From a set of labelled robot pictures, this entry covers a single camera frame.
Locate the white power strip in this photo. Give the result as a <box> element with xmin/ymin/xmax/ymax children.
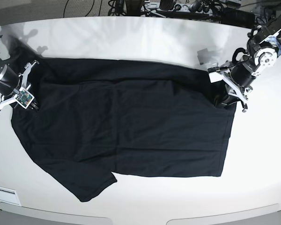
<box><xmin>156</xmin><ymin>1</ymin><xmax>213</xmax><ymax>17</ymax></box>

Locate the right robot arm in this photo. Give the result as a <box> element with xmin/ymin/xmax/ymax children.
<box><xmin>0</xmin><ymin>35</ymin><xmax>39</xmax><ymax>112</ymax></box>

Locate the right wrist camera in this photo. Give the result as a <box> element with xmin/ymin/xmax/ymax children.
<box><xmin>15</xmin><ymin>89</ymin><xmax>35</xmax><ymax>109</ymax></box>

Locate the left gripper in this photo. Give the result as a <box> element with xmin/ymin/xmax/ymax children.
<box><xmin>211</xmin><ymin>60</ymin><xmax>253</xmax><ymax>113</ymax></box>

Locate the black chair back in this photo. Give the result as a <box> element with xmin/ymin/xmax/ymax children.
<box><xmin>125</xmin><ymin>0</ymin><xmax>144</xmax><ymax>16</ymax></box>

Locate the black box behind table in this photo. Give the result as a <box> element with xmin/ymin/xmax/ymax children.
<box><xmin>220</xmin><ymin>7</ymin><xmax>255</xmax><ymax>29</ymax></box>

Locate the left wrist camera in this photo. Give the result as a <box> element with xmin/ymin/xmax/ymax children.
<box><xmin>207</xmin><ymin>67</ymin><xmax>222</xmax><ymax>83</ymax></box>

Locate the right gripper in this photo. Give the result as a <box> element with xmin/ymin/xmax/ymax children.
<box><xmin>0</xmin><ymin>60</ymin><xmax>39</xmax><ymax>112</ymax></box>

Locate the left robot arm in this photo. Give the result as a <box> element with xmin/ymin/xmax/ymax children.
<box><xmin>207</xmin><ymin>15</ymin><xmax>281</xmax><ymax>112</ymax></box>

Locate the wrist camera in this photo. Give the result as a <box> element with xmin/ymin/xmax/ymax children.
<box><xmin>207</xmin><ymin>67</ymin><xmax>222</xmax><ymax>83</ymax></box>
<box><xmin>15</xmin><ymin>89</ymin><xmax>35</xmax><ymax>109</ymax></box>

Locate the white label on table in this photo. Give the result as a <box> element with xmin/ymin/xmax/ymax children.
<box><xmin>0</xmin><ymin>187</ymin><xmax>21</xmax><ymax>206</ymax></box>

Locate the black T-shirt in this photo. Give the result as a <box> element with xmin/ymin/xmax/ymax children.
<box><xmin>11</xmin><ymin>59</ymin><xmax>236</xmax><ymax>202</ymax></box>

